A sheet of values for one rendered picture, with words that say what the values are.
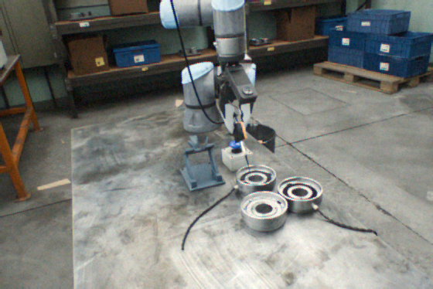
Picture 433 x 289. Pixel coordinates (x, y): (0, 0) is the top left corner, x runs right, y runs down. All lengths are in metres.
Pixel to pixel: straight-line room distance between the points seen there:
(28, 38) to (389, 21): 3.92
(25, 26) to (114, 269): 3.86
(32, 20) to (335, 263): 4.09
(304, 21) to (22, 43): 3.39
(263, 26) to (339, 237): 4.66
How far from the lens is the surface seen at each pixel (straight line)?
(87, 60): 4.19
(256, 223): 0.78
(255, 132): 2.33
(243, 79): 0.88
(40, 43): 4.46
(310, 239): 0.79
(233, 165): 1.01
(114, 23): 4.09
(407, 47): 4.37
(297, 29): 4.98
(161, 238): 0.81
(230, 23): 0.88
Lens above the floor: 1.31
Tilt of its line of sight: 25 degrees down
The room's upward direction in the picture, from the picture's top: 5 degrees counter-clockwise
